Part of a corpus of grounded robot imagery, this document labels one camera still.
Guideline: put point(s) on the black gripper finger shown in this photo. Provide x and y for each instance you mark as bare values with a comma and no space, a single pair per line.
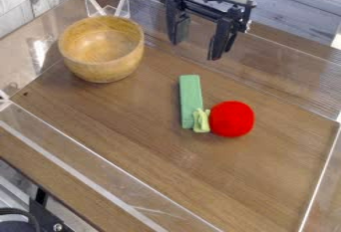
222,39
178,21

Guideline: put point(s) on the red plush tomato toy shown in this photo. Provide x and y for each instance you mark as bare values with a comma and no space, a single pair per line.
228,119

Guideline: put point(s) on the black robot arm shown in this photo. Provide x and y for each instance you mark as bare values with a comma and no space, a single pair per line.
230,14

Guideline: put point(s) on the green rectangular block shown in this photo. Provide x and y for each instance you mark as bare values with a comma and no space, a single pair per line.
190,98

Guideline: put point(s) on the wooden bowl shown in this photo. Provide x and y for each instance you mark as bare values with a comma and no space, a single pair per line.
101,48

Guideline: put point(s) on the clear acrylic tray wall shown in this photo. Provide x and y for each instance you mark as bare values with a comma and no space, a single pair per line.
103,144

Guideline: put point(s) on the black table clamp bracket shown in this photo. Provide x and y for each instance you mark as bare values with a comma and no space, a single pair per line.
24,214

